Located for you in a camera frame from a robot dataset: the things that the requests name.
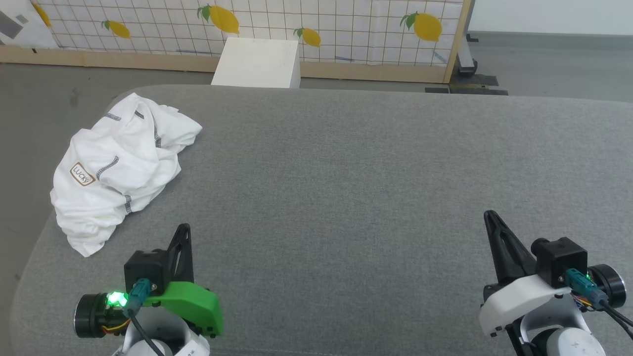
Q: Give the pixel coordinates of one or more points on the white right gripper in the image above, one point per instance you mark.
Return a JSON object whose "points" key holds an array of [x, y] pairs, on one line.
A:
{"points": [[514, 301]]}

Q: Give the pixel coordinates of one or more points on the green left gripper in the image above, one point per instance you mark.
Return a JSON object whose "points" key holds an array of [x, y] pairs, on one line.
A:
{"points": [[195, 304]]}

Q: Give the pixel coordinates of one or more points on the white shirt with grey stitching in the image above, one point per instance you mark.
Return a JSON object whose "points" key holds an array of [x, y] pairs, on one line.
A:
{"points": [[123, 158]]}

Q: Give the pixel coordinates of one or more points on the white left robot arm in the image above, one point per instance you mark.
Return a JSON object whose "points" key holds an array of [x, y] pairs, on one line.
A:
{"points": [[170, 332]]}

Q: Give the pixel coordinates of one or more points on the white paper label tag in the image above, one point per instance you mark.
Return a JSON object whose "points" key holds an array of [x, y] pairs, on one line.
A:
{"points": [[199, 349]]}

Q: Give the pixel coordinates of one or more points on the black floor mat piece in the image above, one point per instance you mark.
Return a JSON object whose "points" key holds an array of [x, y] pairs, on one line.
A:
{"points": [[437, 90], [482, 79], [479, 92]]}

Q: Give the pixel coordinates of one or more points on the grey fabric sofa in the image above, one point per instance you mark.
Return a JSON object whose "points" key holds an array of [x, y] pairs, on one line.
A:
{"points": [[346, 198]]}

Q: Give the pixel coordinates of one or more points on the grey metal stand leg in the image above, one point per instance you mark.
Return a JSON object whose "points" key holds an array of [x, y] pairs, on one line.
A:
{"points": [[467, 62]]}

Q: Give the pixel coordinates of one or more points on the white rectangular box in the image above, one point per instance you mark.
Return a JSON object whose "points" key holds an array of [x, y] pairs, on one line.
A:
{"points": [[257, 62]]}

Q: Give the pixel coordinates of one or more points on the white sheet with grey patches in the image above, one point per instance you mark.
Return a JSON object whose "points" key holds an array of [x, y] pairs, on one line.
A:
{"points": [[24, 29]]}

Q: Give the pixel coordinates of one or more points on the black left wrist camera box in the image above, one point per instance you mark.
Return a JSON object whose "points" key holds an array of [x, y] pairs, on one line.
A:
{"points": [[146, 269]]}

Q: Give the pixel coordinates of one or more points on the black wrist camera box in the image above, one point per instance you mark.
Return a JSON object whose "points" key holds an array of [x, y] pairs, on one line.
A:
{"points": [[561, 259], [146, 269]]}

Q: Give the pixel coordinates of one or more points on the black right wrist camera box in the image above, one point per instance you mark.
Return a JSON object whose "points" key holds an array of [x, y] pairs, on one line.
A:
{"points": [[561, 259]]}

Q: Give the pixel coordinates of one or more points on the lemon print wooden frame partition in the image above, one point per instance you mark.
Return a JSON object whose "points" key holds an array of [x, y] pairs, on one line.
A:
{"points": [[346, 20]]}

